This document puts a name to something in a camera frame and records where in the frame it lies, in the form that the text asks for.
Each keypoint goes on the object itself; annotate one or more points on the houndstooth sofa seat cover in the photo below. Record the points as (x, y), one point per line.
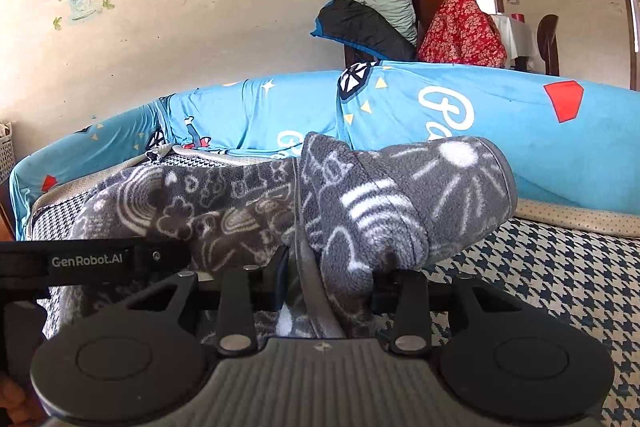
(550, 282)

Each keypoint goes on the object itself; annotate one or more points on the pale green pillow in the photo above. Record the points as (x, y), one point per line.
(395, 12)

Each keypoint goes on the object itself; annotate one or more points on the red floral jacket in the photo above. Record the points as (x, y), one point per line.
(460, 32)

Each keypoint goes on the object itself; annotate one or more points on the wooden chair holding clothes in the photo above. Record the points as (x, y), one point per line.
(427, 12)

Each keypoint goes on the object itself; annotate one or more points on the white-clothed dining table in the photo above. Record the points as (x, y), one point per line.
(515, 39)

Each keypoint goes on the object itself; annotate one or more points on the person's left hand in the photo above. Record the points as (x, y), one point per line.
(12, 402)

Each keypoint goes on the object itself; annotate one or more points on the grey patterned fleece jacket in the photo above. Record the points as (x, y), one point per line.
(350, 207)

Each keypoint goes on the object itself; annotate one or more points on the red cup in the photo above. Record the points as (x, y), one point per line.
(517, 17)

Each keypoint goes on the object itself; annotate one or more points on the dark wooden dining chair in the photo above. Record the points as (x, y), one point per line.
(549, 42)

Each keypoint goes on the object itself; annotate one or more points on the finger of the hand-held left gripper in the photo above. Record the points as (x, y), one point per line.
(170, 254)

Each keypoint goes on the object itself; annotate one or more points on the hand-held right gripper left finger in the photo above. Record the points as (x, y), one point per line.
(279, 282)

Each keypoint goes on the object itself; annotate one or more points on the black and blue jacket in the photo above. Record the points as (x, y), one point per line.
(360, 27)

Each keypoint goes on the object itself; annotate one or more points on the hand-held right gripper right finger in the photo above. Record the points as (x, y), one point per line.
(411, 302)

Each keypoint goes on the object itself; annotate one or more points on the white plastic basket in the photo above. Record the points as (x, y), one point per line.
(6, 152)

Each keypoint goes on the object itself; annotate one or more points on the blue printed sofa cover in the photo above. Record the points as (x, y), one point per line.
(300, 107)

